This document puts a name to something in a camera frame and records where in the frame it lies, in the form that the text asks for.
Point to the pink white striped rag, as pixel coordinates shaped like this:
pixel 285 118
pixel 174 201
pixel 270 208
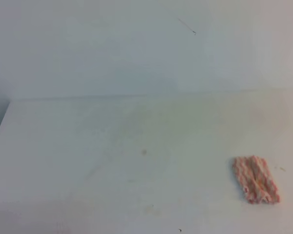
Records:
pixel 254 178

